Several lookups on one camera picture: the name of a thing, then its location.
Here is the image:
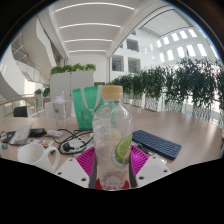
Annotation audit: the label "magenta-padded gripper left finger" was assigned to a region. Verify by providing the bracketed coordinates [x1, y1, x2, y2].
[54, 145, 99, 190]

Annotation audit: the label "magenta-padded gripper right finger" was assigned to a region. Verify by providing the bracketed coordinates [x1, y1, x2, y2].
[128, 144, 173, 189]

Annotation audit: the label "clear plastic drink bottle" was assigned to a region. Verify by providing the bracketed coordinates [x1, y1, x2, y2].
[91, 84, 134, 191]

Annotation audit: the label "white flat packet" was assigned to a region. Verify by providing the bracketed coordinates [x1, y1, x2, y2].
[45, 129, 64, 139]

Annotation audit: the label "colourful sticker sheet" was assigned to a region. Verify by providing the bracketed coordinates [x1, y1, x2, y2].
[26, 138, 54, 150]

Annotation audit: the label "white mug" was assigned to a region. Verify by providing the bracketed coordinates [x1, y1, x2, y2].
[17, 143, 61, 174]

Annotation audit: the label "small black pouch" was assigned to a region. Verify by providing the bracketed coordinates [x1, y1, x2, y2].
[29, 127, 48, 138]

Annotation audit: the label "clear shaker bottle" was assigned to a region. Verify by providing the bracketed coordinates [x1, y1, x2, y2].
[51, 91, 69, 129]

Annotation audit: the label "brown-framed standing card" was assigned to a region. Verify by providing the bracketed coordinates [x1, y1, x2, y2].
[9, 123, 34, 146]

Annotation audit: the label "white planter cabinet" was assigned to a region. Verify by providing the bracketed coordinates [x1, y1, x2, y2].
[49, 70, 96, 101]

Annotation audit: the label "black wallet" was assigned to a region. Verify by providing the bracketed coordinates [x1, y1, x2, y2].
[1, 130, 16, 144]

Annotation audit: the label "black chair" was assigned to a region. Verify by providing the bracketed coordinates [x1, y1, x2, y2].
[13, 106, 29, 118]

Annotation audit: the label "small potted plants by railing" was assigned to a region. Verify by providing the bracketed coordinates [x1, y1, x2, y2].
[33, 87, 51, 98]

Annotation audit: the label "row of tall green plants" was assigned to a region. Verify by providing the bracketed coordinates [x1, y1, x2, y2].
[108, 58, 224, 128]

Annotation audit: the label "green plants on cabinet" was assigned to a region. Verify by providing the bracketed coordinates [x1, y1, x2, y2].
[49, 63, 97, 75]

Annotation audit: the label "ceiling light strips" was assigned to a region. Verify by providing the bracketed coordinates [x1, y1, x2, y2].
[54, 1, 136, 54]

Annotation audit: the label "black cable tangle with headset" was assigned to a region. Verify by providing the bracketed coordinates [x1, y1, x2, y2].
[53, 128, 96, 156]

